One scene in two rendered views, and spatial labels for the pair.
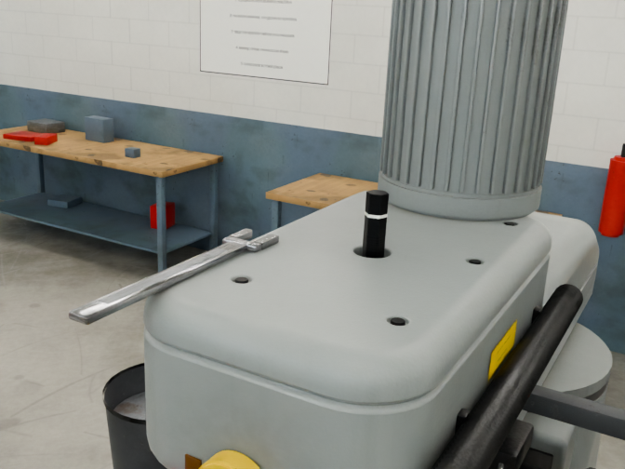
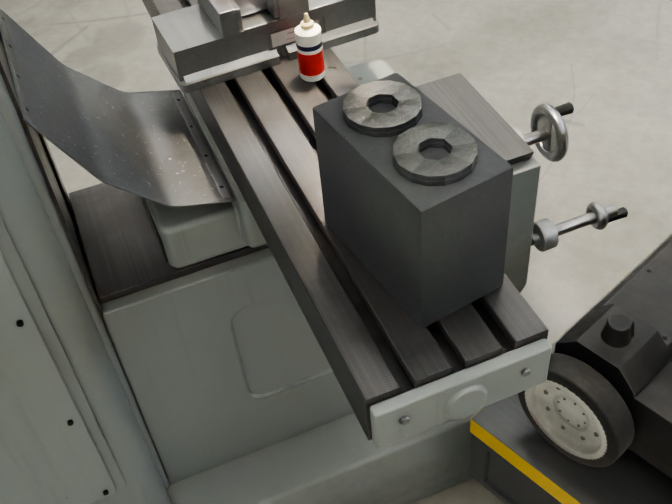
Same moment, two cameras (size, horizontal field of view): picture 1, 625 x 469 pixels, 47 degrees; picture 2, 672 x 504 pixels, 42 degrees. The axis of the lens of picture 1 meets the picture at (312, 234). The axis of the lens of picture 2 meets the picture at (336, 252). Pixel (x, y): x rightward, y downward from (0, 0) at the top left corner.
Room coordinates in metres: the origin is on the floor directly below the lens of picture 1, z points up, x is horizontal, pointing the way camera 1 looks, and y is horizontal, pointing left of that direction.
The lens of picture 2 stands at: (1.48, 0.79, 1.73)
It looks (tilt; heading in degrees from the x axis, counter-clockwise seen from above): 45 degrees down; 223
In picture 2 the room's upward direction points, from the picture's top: 6 degrees counter-clockwise
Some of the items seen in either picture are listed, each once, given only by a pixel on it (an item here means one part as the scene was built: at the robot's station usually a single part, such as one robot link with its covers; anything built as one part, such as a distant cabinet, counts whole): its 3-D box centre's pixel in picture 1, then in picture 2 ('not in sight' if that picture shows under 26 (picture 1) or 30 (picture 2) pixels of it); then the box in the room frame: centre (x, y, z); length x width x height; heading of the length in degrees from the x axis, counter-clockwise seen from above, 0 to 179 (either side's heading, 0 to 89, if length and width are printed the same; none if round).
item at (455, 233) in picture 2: not in sight; (409, 193); (0.86, 0.34, 1.04); 0.22 x 0.12 x 0.20; 70
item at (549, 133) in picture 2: not in sight; (533, 138); (0.23, 0.18, 0.64); 0.16 x 0.12 x 0.12; 151
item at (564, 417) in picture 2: not in sight; (573, 410); (0.65, 0.51, 0.50); 0.20 x 0.05 x 0.20; 82
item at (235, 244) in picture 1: (184, 269); not in sight; (0.58, 0.11, 1.89); 0.24 x 0.04 x 0.01; 151
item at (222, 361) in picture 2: not in sight; (316, 286); (0.65, -0.05, 0.44); 0.80 x 0.30 x 0.60; 151
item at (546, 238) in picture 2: not in sight; (579, 222); (0.27, 0.32, 0.52); 0.22 x 0.06 x 0.06; 151
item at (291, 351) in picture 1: (373, 320); not in sight; (0.68, -0.07, 1.81); 0.47 x 0.26 x 0.16; 151
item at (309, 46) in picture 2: not in sight; (309, 45); (0.63, -0.02, 1.00); 0.04 x 0.04 x 0.11
